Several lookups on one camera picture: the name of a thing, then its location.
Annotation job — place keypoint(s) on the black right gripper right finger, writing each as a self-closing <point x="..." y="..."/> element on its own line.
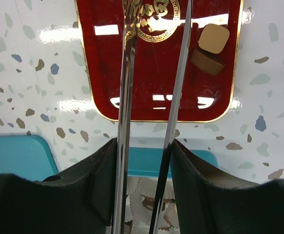
<point x="211" y="201"/>

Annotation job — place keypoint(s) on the tan square chocolate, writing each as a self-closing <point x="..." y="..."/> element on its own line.
<point x="213" y="38"/>

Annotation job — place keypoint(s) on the red lacquer tray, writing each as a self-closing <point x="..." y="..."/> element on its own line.
<point x="205" y="98"/>

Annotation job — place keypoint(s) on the brown fluted cup chocolate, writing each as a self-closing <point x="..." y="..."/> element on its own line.
<point x="207" y="61"/>

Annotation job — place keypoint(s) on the metal tongs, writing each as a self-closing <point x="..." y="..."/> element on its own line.
<point x="132" y="19"/>

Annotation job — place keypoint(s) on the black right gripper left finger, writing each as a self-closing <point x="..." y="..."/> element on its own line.
<point x="78" y="200"/>

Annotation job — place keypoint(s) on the teal tin lid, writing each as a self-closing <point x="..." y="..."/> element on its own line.
<point x="27" y="156"/>

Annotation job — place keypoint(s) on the teal tin box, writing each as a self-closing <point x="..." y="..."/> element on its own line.
<point x="144" y="164"/>

